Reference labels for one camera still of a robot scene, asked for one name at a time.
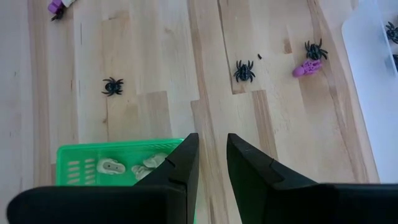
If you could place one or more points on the green plastic basket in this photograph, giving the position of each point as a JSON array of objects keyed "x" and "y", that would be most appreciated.
[{"x": 77, "y": 149}]

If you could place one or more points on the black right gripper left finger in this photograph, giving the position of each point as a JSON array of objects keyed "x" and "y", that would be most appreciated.
[{"x": 183, "y": 168}]

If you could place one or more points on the purple plastic skeleton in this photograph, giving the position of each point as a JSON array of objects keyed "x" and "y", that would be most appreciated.
[
  {"x": 306, "y": 69},
  {"x": 55, "y": 6}
]

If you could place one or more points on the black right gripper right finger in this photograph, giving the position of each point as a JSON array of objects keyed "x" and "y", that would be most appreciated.
[{"x": 252, "y": 174}]

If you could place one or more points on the clear plastic bin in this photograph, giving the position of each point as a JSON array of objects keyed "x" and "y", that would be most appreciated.
[{"x": 367, "y": 93}]

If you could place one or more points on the cream plastic skull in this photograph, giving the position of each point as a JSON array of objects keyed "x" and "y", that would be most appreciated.
[
  {"x": 141, "y": 172},
  {"x": 155, "y": 160},
  {"x": 110, "y": 166}
]

